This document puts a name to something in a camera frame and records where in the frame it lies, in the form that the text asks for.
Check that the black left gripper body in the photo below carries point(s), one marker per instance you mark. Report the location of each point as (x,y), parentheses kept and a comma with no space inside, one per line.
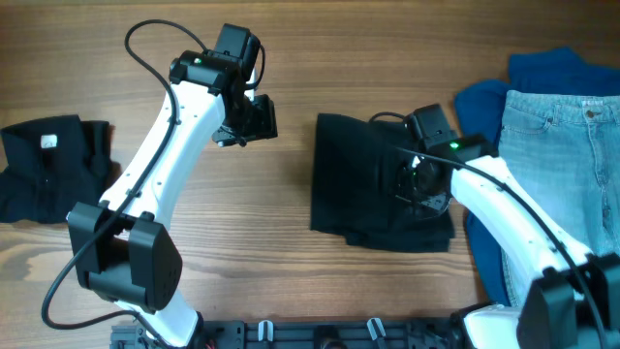
(256,120)

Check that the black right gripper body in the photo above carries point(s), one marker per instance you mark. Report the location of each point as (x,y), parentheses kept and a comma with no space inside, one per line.
(413,189)

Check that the blue shirt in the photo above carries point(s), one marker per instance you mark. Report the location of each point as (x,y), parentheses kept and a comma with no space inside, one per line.
(561,71)

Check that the black folded garment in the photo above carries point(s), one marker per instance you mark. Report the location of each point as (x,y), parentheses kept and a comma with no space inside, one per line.
(52,164)

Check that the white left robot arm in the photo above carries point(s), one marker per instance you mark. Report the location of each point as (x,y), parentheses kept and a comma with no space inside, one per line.
(123,251)

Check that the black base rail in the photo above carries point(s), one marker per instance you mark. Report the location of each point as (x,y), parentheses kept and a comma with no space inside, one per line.
(417,333)

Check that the black shorts white lining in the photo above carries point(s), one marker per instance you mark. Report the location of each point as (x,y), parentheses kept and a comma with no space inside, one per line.
(360,190)

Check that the light blue jeans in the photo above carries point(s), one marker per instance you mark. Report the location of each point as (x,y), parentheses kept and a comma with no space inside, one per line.
(563,150)

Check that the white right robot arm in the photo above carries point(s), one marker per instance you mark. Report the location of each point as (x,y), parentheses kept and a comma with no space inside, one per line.
(572,294)

